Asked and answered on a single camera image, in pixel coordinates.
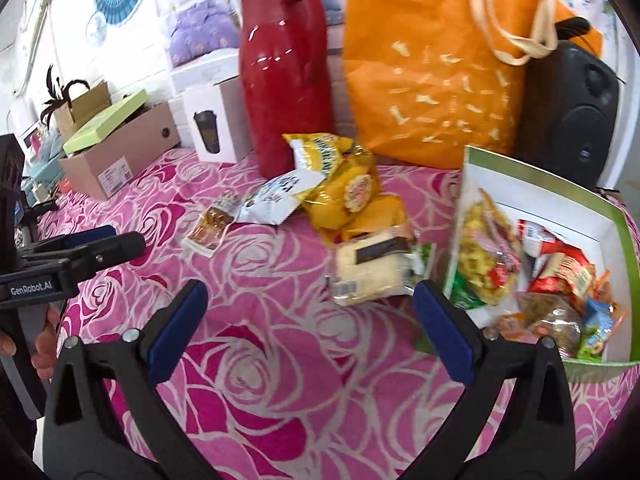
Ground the green blue snack packet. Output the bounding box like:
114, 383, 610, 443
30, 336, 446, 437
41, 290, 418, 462
577, 297, 620, 362

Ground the red snack packet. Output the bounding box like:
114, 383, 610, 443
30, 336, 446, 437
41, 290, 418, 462
518, 219, 596, 304

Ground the brown clear snack packet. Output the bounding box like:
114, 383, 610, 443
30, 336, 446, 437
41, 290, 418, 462
516, 292, 584, 358

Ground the yellow round snack pack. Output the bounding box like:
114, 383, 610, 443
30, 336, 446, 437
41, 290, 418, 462
302, 143, 410, 245

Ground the left hand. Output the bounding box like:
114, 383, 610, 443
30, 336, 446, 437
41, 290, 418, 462
32, 304, 61, 380

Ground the orange tote bag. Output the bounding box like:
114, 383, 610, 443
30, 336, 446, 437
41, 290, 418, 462
343, 0, 572, 169

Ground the beige cracker packet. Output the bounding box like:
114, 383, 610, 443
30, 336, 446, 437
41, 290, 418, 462
329, 226, 437, 307

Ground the orange trimmed snack bag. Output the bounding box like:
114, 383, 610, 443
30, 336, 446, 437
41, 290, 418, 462
494, 271, 625, 340

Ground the black speaker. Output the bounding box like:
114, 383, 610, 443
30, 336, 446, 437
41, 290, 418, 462
512, 18, 620, 191

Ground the green white open box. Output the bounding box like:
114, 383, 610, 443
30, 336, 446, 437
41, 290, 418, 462
441, 144, 640, 385

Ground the brown paper gift bag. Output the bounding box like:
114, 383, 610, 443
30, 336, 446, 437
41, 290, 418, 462
39, 65, 112, 141

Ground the purple bedding package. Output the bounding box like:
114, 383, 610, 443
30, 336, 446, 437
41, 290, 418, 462
155, 0, 240, 68

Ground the brown cardboard box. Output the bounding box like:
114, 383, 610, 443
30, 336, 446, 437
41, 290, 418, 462
60, 103, 180, 200

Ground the brown tofu snack packet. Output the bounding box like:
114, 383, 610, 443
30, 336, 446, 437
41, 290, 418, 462
182, 192, 242, 258

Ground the pink rose tablecloth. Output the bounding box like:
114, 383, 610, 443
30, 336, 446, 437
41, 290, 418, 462
37, 146, 640, 480

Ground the white coffee cup box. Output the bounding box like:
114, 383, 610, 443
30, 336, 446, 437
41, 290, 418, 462
182, 77, 253, 165

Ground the white cartoon snack bag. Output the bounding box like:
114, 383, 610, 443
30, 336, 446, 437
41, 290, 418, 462
236, 169, 326, 226

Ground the light green box lid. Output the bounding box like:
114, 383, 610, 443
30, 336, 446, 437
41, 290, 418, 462
63, 90, 148, 156

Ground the red thermos jug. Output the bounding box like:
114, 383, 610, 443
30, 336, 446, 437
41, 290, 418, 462
239, 0, 335, 180

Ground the yellow chip bag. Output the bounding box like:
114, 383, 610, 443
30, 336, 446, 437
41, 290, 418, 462
283, 133, 354, 177

